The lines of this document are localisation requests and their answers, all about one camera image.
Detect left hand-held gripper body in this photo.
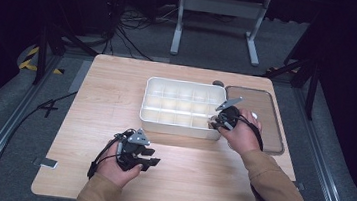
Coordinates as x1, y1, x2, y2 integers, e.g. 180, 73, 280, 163
114, 125, 157, 175

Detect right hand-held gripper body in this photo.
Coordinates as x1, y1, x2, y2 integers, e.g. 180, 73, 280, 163
213, 94, 245, 133

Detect white divided storage box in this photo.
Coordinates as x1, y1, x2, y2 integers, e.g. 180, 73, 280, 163
137, 75, 232, 143

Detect person's right hand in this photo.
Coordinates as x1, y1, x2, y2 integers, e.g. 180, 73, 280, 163
215, 105, 265, 158

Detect person's left hand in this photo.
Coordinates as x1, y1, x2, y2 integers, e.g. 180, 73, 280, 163
94, 138, 146, 191

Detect clear lid with white knob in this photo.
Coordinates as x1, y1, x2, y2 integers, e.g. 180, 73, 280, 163
219, 84, 292, 157

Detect black metal stand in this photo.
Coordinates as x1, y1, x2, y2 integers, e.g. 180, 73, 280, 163
30, 0, 105, 92
258, 3, 332, 122

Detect yellow and black tape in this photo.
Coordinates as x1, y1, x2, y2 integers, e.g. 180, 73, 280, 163
18, 44, 67, 76

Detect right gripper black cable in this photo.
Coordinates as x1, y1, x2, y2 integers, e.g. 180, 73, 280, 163
228, 114, 333, 201

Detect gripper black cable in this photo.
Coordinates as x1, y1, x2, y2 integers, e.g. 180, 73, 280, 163
86, 125, 137, 184
228, 114, 333, 201

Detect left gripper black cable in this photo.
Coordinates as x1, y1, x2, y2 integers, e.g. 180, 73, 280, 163
86, 125, 137, 184

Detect black floor cable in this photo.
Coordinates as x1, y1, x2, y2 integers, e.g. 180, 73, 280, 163
0, 83, 79, 201

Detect white metal table frame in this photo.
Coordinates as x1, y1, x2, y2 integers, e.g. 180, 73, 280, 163
169, 0, 271, 68

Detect bundle of floor cables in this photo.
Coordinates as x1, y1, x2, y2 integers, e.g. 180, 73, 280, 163
102, 0, 179, 65

